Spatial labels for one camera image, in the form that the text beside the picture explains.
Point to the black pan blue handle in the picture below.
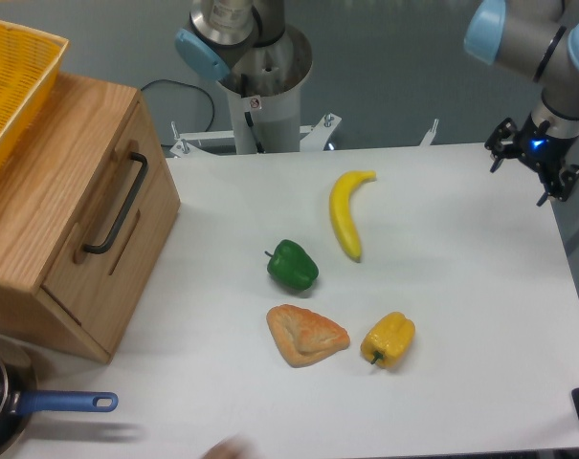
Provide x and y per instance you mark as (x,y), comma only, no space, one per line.
(20,396)

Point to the yellow plastic basket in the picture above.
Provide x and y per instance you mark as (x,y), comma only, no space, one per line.
(29,64)

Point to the yellow banana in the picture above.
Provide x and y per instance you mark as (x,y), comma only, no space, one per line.
(339,207)

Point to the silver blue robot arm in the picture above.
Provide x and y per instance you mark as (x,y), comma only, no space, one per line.
(527,37)

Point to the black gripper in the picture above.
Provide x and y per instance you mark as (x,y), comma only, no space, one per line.
(539,151)

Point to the blurred person hand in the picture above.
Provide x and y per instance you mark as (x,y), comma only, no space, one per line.
(231,448)

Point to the green bell pepper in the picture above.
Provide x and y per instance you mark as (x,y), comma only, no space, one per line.
(291,266)

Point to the wooden drawer cabinet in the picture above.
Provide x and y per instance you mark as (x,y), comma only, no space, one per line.
(42,190)

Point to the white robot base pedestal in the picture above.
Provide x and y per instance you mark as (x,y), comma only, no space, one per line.
(263,90)

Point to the triangular pastry bread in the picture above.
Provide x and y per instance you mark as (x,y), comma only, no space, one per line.
(304,337)

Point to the wooden top drawer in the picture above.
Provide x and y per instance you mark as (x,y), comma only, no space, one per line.
(104,209)

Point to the yellow bell pepper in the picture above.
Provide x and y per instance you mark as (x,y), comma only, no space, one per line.
(388,340)

